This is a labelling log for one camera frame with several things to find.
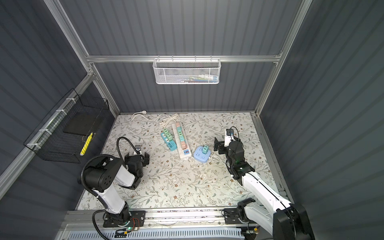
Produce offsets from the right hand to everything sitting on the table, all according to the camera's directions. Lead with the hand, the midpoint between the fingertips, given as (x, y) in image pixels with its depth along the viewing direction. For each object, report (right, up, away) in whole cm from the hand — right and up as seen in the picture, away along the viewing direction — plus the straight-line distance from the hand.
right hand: (226, 138), depth 82 cm
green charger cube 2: (-37, +4, +19) cm, 42 cm away
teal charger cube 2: (-26, -1, +15) cm, 30 cm away
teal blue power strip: (-34, -5, +17) cm, 38 cm away
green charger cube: (-27, +2, +17) cm, 32 cm away
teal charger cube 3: (-11, -8, +9) cm, 16 cm away
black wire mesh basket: (-81, +2, -10) cm, 82 cm away
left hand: (-55, -11, +12) cm, 57 cm away
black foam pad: (-76, +8, -6) cm, 76 cm away
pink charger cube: (-30, +8, +24) cm, 39 cm away
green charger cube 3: (-34, 0, +17) cm, 38 cm away
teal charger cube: (-28, +5, +20) cm, 35 cm away
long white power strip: (-25, -11, +13) cm, 30 cm away
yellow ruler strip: (-68, -2, -12) cm, 69 cm away
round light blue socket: (-15, -13, +12) cm, 23 cm away
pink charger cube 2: (-24, -6, +12) cm, 28 cm away
